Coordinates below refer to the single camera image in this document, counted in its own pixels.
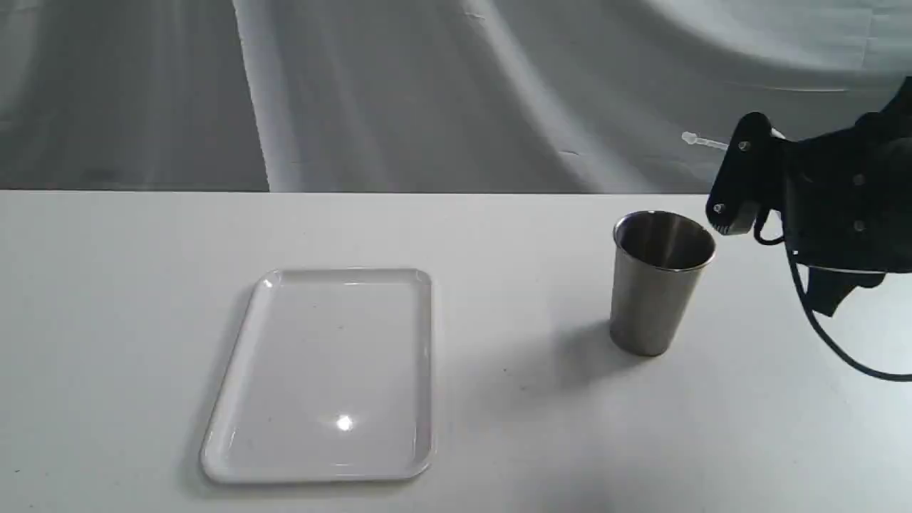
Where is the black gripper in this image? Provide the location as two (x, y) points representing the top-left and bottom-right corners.
(705, 79), (910, 275)

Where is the translucent squeeze bottle amber liquid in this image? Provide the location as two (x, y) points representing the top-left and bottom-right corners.
(680, 131), (729, 152)

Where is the stainless steel cup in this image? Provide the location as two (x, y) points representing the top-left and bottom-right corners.
(608, 210), (716, 357)

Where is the white rectangular plastic tray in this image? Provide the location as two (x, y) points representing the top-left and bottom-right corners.
(199, 267), (434, 486)

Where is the grey fabric backdrop curtain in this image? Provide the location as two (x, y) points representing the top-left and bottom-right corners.
(1, 1), (910, 194)

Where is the black cable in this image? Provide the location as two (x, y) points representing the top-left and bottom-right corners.
(754, 208), (912, 383)

